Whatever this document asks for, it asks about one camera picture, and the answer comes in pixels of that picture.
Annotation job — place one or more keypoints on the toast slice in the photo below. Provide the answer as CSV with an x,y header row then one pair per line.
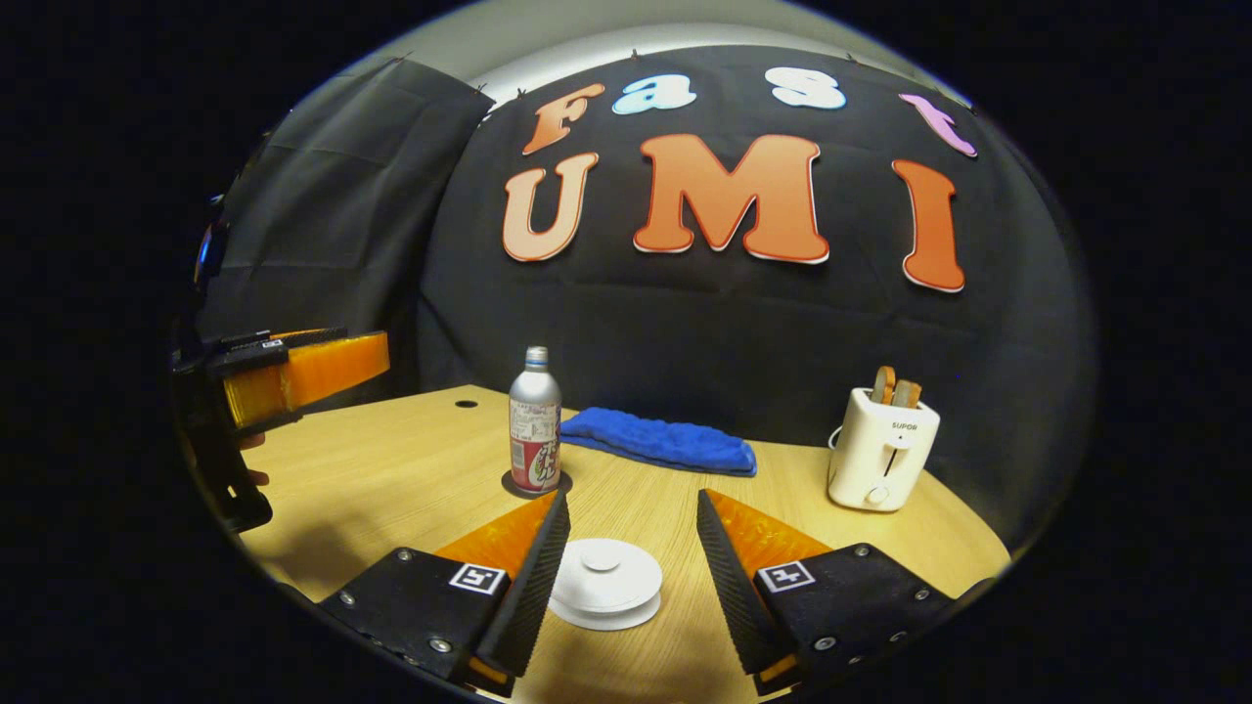
x,y
908,394
883,384

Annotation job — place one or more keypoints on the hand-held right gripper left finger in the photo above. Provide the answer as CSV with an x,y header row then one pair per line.
x,y
533,587

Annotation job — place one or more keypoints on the white saucer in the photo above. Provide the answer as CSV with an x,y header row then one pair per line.
x,y
606,623

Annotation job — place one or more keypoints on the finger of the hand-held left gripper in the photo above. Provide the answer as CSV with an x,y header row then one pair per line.
x,y
249,354
313,376

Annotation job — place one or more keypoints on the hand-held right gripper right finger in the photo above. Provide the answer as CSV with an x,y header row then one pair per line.
x,y
734,587

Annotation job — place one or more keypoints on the dark round coaster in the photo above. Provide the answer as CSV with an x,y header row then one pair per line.
x,y
565,482

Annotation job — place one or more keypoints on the white teacup lid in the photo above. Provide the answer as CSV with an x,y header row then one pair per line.
x,y
606,572

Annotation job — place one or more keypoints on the silver water bottle red label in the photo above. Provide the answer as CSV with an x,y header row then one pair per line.
x,y
535,430

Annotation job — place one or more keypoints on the white toaster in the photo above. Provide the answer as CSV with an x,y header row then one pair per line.
x,y
880,455

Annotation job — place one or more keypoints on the blue folded towel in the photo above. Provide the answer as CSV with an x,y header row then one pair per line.
x,y
655,440

